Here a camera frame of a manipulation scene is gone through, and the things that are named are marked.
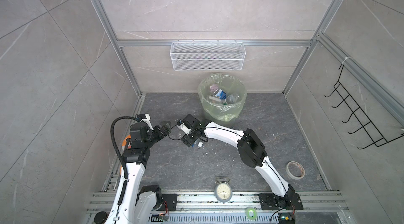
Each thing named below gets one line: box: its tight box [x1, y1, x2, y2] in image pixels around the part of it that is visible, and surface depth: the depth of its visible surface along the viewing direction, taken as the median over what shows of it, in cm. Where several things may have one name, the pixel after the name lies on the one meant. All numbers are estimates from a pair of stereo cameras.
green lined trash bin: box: [197, 73, 247, 127], surface depth 90 cm
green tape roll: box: [245, 207, 258, 221], surface depth 72 cm
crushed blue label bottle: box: [191, 138, 206, 149], surface depth 90 cm
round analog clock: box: [214, 176, 233, 204], surface depth 75 cm
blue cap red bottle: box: [209, 84, 227, 100], surface depth 90 cm
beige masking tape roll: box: [285, 160, 306, 180], surface depth 83 cm
